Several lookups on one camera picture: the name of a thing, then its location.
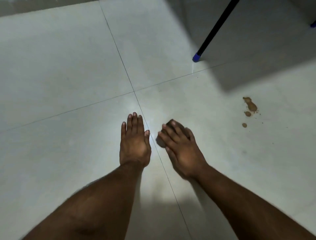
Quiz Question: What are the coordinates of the person's right hand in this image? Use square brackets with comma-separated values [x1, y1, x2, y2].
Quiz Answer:
[157, 120, 210, 181]

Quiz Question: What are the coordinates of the person's left hand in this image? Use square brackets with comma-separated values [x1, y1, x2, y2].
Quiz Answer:
[119, 112, 152, 169]

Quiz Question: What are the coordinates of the dark brown scrubbing sponge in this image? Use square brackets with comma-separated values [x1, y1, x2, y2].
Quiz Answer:
[156, 119, 191, 148]

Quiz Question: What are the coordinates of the person's right forearm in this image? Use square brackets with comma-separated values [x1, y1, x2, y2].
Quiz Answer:
[190, 165, 316, 240]

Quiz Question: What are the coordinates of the person's left forearm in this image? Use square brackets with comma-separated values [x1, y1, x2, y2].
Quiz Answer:
[22, 164, 146, 240]

